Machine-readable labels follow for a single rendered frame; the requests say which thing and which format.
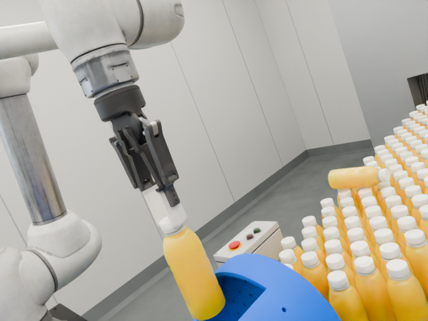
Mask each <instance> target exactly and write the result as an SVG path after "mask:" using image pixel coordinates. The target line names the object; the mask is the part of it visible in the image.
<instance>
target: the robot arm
mask: <svg viewBox="0 0 428 321"><path fill-rule="evenodd" d="M37 1H38V4H39V8H40V10H41V13H42V16H43V18H44V20H45V21H44V22H35V23H29V24H20V25H11V26H5V27H0V137H1V140H2V142H3V145H4V148H5V150H6V153H7V156H8V158H9V161H10V164H11V167H12V169H13V172H14V174H15V178H16V179H17V183H18V186H19V188H20V191H21V193H22V196H23V198H24V201H25V204H26V206H27V209H28V212H29V214H30V217H31V220H32V223H31V225H30V227H29V229H28V232H27V248H28V249H27V250H25V251H23V252H20V253H19V251H18V250H17V249H16V248H11V247H0V321H67V320H59V319H56V318H54V317H52V315H51V314H50V312H49V311H48V309H47V307H46V305H45V303H46V302H47V301H48V300H49V298H50V297H51V296H52V294H54V293H55V292H57V291H58V290H60V289H61V288H63V287H65V286H66V285H67V284H69V283H70V282H72V281H73V280H74V279H76V278H77V277H78V276H80V275H81V274H82V273H83V272H84V271H85V270H86V269H87V268H88V267H89V266H90V265H91V264H92V263H93V262H94V261H95V259H96V258H97V256H98V255H99V252H100V251H101V247H102V238H101V235H100V233H99V231H98V230H97V228H96V227H95V226H94V225H93V224H91V223H90V222H88V221H86V220H81V219H80V218H79V216H78V215H77V214H76V213H75V212H73V211H70V210H67V209H66V207H65V204H64V201H63V198H62V195H61V192H60V189H59V186H58V184H57V180H56V178H55V175H54V171H53V169H52V165H51V163H50V159H49V158H48V154H47V152H46V148H45V144H44V142H43V139H42V137H41V133H40V131H39V127H38V124H37V121H36V118H35V116H34V112H33V110H32V107H31V104H30V101H29V98H28V96H27V93H29V92H30V89H31V77H32V76H33V75H34V74H35V72H36V71H37V69H38V66H39V57H38V53H41V52H47V51H51V50H57V49H60V50H61V52H62V53H63V54H64V55H65V56H66V58H67V59H68V61H69V63H70V65H71V67H72V70H73V73H74V74H75V75H76V78H77V80H78V82H79V84H80V87H81V88H82V90H83V93H84V95H85V97H86V98H89V99H90V98H95V100H94V106H95V108H96V110H97V112H98V115H99V117H100V119H101V121H102V122H109V121H110V122H111V123H112V126H113V131H114V133H115V135H114V136H113V137H111V138H109V142H110V144H111V145H112V147H113V148H114V149H115V151H116V153H117V155H118V158H119V159H120V161H121V163H122V165H123V167H124V169H125V172H126V174H127V176H128V178H129V180H130V182H131V184H132V186H133V188H134V189H137V188H139V190H140V191H141V192H143V195H144V197H145V199H146V201H147V203H148V206H149V208H150V211H151V212H152V215H153V217H154V220H155V222H156V224H157V227H158V228H159V229H160V228H161V227H160V225H159V222H160V221H161V220H162V219H163V218H165V217H168V219H169V221H170V222H171V225H172V227H173V229H177V228H179V227H180V226H181V225H183V224H184V223H185V222H187V221H189V220H188V218H187V215H186V213H185V211H184V209H183V206H182V204H181V202H180V199H179V197H178V195H177V193H176V190H175V188H174V185H173V184H174V182H175V181H176V180H177V179H179V175H178V172H177V170H176V167H175V164H174V162H173V159H172V156H171V154H170V151H169V148H168V146H167V143H166V140H165V138H164V135H163V132H162V125H161V122H160V120H159V119H157V120H154V121H151V120H148V119H147V117H146V115H145V114H144V113H143V111H142V110H141V109H142V108H144V107H145V106H146V102H145V99H144V97H143V95H142V92H141V90H140V87H139V86H137V85H135V84H134V83H135V82H136V81H138V80H139V74H138V71H137V69H136V66H135V64H134V62H133V59H132V57H131V55H130V51H129V50H142V49H147V48H152V47H153V46H159V45H163V44H166V43H169V42H170V41H172V40H174V39H175V38H176V37H177V36H178V35H179V34H180V33H181V31H182V29H183V26H184V23H185V19H184V18H185V17H184V10H183V7H182V2H181V1H180V0H37ZM152 176H153V178H154V180H155V181H153V179H152Z"/></svg>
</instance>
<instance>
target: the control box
mask: <svg viewBox="0 0 428 321"><path fill-rule="evenodd" d="M256 227H258V228H260V231H259V232H257V233H254V232H253V229H254V228H256ZM248 230H249V231H248ZM247 231H248V232H247ZM246 232H247V233H246ZM243 234H244V235H243ZM247 234H253V238H251V239H247V238H246V235H247ZM241 236H242V237H241ZM239 237H241V238H239ZM282 239H283V236H282V233H281V230H280V228H279V225H278V222H263V221H253V222H252V223H251V224H250V225H249V226H247V227H246V228H245V229H243V230H242V231H241V232H240V233H239V234H238V235H237V236H236V237H234V238H233V239H232V240H230V242H228V244H226V245H225V246H224V247H222V248H221V249H220V250H219V251H218V252H217V253H216V254H214V255H213V256H214V259H215V261H216V262H217V266H218V268H219V267H220V266H222V265H223V264H224V263H225V262H226V261H227V260H229V259H230V258H231V257H234V256H235V255H239V254H243V253H254V254H258V255H263V256H266V257H269V258H271V259H274V260H278V259H279V258H280V257H279V254H280V252H282V251H283V247H282V244H281V240H282ZM233 241H240V245H239V247H237V248H235V249H232V248H229V244H230V243H232V242H233Z"/></svg>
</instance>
